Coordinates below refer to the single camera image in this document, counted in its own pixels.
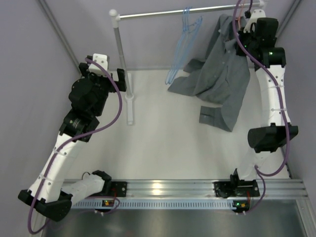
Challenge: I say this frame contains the pink wire hanger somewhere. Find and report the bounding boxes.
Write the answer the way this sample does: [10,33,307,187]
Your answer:
[236,0,245,30]

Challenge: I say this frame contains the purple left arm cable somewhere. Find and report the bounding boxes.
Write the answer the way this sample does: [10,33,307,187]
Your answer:
[27,57,123,235]

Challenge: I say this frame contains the grey button-up shirt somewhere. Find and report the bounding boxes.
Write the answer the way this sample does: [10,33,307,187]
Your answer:
[168,14,250,132]

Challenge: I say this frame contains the perforated grey cable duct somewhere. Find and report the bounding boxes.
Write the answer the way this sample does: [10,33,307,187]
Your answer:
[73,199,249,211]

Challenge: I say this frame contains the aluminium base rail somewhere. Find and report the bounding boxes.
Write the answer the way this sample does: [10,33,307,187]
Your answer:
[40,179,308,198]

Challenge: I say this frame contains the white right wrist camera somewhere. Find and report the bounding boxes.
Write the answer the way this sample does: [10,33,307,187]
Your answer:
[243,9,266,33]

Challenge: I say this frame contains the white and silver clothes rack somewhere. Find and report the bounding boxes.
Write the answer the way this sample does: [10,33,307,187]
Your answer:
[108,0,270,125]

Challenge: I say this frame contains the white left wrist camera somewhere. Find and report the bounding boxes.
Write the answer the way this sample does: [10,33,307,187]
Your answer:
[88,53,108,76]

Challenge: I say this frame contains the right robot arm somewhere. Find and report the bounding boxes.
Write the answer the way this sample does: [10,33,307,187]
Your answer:
[233,17,298,181]

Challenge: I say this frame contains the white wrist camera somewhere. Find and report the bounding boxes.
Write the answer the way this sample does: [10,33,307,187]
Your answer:
[88,53,108,76]
[243,9,266,33]

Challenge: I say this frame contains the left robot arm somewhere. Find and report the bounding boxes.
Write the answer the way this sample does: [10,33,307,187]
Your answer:
[18,63,126,222]

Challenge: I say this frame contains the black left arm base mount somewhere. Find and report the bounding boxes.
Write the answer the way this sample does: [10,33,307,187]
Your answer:
[108,181,127,198]

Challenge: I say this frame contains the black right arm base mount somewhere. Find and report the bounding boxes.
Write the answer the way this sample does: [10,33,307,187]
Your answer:
[213,180,260,198]

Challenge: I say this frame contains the blue wire hanger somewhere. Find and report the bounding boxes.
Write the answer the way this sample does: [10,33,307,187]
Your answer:
[178,16,203,71]
[165,7,191,85]

